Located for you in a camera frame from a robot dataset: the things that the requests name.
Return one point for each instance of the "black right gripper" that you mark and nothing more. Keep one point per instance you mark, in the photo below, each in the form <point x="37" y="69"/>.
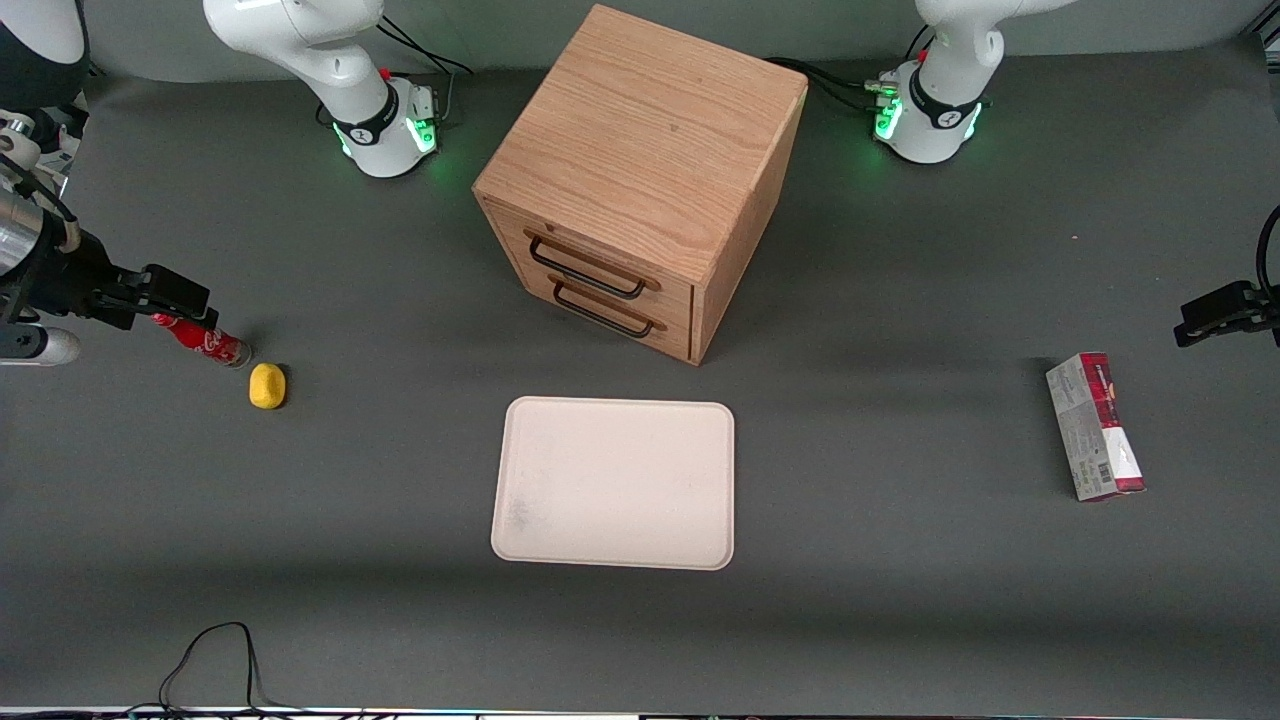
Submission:
<point x="62" y="278"/>

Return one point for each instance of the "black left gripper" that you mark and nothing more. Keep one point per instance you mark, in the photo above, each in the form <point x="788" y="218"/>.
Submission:
<point x="1222" y="308"/>

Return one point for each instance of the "red coke bottle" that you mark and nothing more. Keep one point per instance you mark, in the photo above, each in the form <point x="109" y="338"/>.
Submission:
<point x="210" y="343"/>

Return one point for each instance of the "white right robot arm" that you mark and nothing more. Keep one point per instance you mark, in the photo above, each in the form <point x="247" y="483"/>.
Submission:
<point x="300" y="30"/>

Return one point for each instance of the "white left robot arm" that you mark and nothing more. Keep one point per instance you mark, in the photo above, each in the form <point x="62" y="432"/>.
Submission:
<point x="945" y="100"/>

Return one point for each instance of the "cream rectangular tray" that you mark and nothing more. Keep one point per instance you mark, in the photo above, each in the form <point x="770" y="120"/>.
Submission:
<point x="615" y="485"/>

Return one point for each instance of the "yellow lemon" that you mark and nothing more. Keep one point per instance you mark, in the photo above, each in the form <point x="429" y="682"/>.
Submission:
<point x="267" y="386"/>

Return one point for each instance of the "red and grey carton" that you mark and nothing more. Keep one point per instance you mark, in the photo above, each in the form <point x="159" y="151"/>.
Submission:
<point x="1095" y="425"/>

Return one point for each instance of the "white round fixture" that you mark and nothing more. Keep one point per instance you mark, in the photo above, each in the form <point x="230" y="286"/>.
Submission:
<point x="14" y="140"/>

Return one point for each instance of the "wooden drawer cabinet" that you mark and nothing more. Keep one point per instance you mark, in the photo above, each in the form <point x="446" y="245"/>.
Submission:
<point x="650" y="130"/>

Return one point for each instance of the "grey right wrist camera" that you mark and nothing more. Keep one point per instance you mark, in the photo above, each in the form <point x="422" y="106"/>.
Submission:
<point x="45" y="347"/>

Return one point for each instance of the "aluminium frame post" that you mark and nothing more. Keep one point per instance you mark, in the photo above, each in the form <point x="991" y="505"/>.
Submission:
<point x="1265" y="20"/>

